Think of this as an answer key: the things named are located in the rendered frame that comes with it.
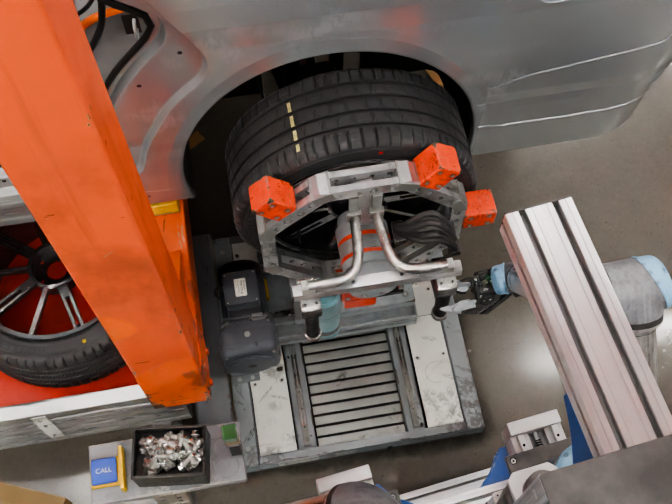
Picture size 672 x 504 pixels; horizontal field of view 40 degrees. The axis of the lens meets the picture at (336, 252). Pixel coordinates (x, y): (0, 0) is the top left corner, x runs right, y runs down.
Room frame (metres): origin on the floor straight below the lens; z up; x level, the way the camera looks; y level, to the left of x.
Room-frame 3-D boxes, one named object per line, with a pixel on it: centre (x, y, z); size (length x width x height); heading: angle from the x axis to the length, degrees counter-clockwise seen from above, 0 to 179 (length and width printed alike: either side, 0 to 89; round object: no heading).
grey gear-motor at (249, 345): (1.13, 0.29, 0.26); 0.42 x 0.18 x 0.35; 9
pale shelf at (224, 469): (0.60, 0.48, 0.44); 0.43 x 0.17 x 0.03; 99
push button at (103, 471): (0.57, 0.65, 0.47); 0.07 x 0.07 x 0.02; 9
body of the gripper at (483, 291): (0.95, -0.41, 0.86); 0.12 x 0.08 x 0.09; 102
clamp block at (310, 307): (0.90, 0.07, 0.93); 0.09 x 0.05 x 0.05; 9
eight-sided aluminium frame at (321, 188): (1.13, -0.07, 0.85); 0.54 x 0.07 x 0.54; 99
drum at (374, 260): (1.06, -0.08, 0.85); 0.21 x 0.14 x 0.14; 9
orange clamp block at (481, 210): (1.18, -0.38, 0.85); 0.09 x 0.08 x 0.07; 99
